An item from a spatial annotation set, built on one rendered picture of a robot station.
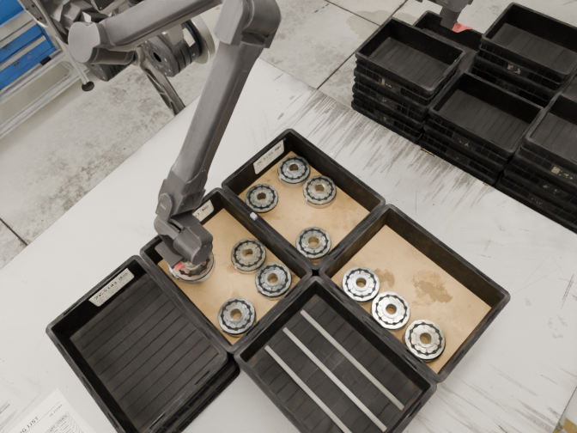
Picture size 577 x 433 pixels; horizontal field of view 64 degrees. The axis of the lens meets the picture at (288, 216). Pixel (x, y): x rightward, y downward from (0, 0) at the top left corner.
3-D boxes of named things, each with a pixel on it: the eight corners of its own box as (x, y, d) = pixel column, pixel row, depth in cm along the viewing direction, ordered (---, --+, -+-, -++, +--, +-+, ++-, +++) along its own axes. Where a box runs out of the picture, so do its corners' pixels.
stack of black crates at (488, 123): (414, 155, 231) (428, 109, 202) (445, 118, 241) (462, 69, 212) (487, 197, 218) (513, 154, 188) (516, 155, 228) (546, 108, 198)
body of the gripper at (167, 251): (209, 240, 105) (201, 226, 99) (173, 270, 103) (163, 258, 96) (191, 222, 108) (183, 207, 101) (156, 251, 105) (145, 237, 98)
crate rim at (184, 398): (46, 331, 121) (42, 328, 119) (139, 255, 130) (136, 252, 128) (134, 452, 106) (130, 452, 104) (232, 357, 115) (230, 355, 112)
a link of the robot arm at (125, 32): (270, -57, 75) (231, -74, 67) (288, 28, 77) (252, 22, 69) (106, 33, 100) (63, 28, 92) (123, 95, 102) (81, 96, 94)
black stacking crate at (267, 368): (239, 364, 123) (232, 356, 113) (316, 289, 132) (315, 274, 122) (350, 487, 108) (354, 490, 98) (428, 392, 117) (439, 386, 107)
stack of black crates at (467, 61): (390, 74, 258) (396, 40, 238) (419, 43, 268) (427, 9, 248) (454, 106, 245) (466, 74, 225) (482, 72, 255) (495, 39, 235)
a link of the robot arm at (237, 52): (264, -2, 78) (223, -13, 69) (288, 14, 76) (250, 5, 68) (185, 195, 99) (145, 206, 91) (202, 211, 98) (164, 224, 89)
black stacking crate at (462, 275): (317, 288, 132) (316, 273, 122) (384, 221, 141) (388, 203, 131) (429, 391, 117) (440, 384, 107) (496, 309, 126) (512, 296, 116)
